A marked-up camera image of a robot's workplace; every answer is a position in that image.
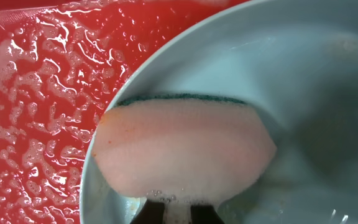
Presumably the pink sponge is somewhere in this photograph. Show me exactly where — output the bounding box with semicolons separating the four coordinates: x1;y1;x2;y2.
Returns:
91;95;277;205

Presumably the mint plate with orange stain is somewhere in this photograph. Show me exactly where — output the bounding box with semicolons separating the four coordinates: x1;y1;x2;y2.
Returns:
79;0;358;224

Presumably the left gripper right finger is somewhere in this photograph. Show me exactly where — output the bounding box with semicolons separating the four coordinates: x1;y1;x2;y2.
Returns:
191;205;224;224

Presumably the red plastic tray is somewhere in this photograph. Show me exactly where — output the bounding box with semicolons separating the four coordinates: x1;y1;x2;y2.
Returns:
0;1;235;223

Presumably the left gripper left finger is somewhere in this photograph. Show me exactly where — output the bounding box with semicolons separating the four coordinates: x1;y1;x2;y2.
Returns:
131;200;165;224

